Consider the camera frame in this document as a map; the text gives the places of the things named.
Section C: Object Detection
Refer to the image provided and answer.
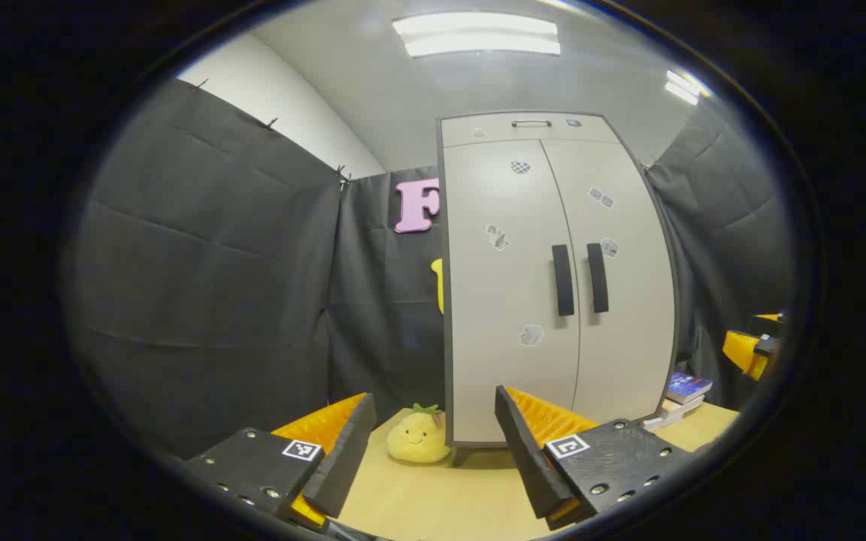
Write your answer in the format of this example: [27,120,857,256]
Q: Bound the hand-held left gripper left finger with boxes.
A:
[181,392,377,530]

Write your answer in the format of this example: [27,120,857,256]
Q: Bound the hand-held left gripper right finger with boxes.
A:
[495,385,704,530]

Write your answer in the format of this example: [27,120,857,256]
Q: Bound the grey shoe cabinet door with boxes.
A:
[442,141,581,444]
[540,139,677,426]

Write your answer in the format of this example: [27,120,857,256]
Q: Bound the grey double-door shoe cabinet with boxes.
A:
[437,113,680,453]

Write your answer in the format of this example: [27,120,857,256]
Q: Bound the grey cabinet drawer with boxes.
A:
[441,114,620,148]

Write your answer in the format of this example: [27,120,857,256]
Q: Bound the blue book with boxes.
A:
[666,372,713,405]

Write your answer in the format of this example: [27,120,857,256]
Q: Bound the yellow plush toy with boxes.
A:
[386,403,453,464]

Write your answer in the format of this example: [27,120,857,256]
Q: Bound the white book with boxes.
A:
[642,408,694,431]
[661,397,705,419]

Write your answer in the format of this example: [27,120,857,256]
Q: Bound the black backdrop cloth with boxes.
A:
[65,79,795,461]

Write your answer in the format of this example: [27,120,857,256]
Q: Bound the small ceiling light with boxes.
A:
[664,69,712,106]

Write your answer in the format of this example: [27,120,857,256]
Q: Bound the large ceiling light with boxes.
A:
[392,13,562,59]

